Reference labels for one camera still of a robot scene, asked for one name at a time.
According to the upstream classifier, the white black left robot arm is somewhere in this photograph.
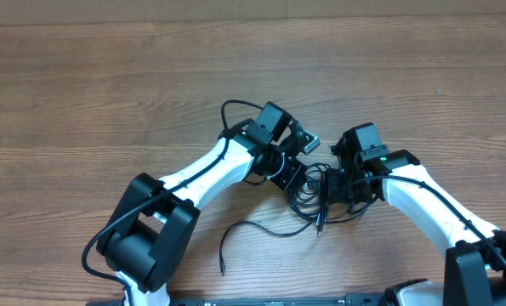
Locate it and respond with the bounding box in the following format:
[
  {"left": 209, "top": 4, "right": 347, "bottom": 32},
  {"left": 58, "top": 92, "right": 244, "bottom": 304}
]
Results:
[{"left": 90, "top": 102, "right": 319, "bottom": 305}]

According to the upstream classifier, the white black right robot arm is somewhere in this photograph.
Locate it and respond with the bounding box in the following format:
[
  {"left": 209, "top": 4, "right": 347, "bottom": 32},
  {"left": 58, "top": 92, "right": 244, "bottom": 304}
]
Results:
[{"left": 325, "top": 123, "right": 506, "bottom": 305}]

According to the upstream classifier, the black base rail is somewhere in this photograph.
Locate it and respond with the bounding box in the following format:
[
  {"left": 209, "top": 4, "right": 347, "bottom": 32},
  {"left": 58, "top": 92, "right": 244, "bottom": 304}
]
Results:
[{"left": 86, "top": 292, "right": 389, "bottom": 306}]

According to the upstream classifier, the brown cardboard wall panel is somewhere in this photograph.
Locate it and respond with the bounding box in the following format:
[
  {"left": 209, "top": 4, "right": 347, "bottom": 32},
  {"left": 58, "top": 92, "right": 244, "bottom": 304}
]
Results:
[{"left": 0, "top": 0, "right": 506, "bottom": 26}]

